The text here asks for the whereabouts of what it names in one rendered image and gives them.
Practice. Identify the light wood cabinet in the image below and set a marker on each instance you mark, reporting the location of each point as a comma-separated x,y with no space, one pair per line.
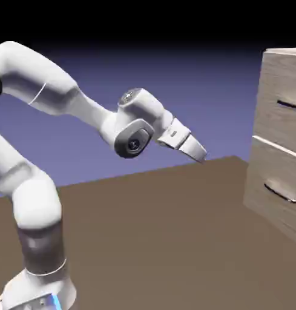
276,145

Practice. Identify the light wood drawer front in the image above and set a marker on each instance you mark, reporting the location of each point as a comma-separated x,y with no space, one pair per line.
276,80
266,169

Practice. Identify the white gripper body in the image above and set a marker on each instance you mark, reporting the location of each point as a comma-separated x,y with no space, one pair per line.
192,146

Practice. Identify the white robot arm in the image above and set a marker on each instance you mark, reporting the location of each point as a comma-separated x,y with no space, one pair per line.
53,87

